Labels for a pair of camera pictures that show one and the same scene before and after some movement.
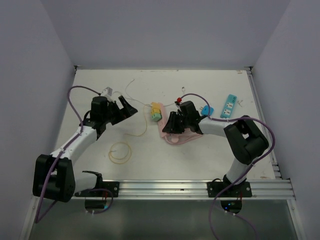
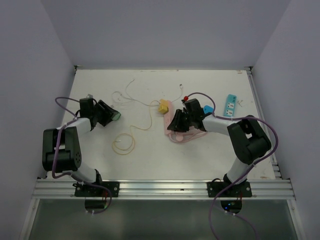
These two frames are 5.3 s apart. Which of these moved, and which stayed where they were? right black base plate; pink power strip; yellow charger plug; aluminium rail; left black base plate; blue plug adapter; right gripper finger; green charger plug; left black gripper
Moved: pink power strip; yellow charger plug; left black gripper; green charger plug
Stayed: right gripper finger; right black base plate; aluminium rail; left black base plate; blue plug adapter
